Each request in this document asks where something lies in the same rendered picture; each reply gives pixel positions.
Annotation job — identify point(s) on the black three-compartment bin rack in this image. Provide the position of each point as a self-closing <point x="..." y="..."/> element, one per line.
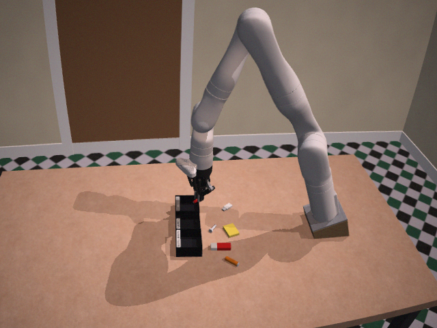
<point x="187" y="236"/>

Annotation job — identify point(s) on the orange aa battery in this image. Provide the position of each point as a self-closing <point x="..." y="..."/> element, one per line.
<point x="232" y="261"/>

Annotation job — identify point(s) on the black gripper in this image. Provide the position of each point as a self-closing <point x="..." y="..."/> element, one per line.
<point x="202" y="185"/>

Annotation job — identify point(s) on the white usb stick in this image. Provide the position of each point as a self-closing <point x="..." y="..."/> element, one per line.
<point x="227" y="206"/>

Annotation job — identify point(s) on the red and white eraser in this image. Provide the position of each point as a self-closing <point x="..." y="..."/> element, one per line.
<point x="220" y="246"/>

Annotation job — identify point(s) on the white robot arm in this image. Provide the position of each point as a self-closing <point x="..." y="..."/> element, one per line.
<point x="254" y="34"/>

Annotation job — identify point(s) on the yellow flat square pad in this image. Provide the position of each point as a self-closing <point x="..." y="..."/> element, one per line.
<point x="231" y="230"/>

